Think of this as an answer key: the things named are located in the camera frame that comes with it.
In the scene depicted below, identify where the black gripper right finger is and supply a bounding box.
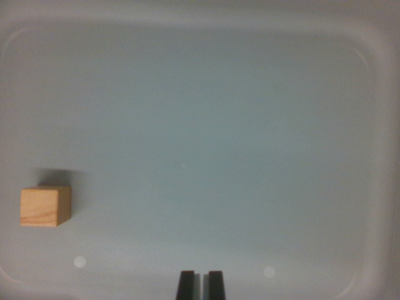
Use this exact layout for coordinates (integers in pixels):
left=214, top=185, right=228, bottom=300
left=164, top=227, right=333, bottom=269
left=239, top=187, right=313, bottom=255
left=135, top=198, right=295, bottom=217
left=202, top=270, right=227, bottom=300

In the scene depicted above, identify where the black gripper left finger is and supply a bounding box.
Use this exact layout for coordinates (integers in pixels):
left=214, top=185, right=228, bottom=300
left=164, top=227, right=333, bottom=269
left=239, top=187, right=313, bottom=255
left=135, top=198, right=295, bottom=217
left=176, top=270, right=201, bottom=300

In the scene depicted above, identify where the wooden cube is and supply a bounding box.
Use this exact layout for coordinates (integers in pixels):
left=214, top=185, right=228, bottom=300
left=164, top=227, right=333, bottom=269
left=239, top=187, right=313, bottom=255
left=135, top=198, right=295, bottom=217
left=19, top=186, right=73, bottom=228

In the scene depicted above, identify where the pale blue plastic tray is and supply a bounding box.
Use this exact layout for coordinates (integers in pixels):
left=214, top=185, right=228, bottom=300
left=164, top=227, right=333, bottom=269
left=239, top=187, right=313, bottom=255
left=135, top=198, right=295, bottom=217
left=0, top=0, right=400, bottom=300

